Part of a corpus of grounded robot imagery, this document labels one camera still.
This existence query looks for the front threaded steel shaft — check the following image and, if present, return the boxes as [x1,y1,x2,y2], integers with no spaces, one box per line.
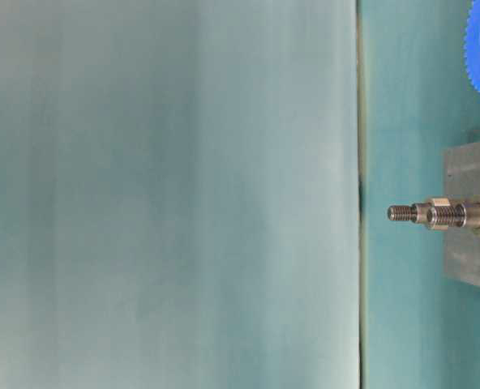
[426,196,480,237]

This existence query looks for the grey metal base plate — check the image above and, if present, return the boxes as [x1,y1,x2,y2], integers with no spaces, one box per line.
[444,142,480,287]

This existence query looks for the rear stepped steel shaft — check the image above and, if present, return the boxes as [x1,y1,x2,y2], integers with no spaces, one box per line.
[388,197,458,227]

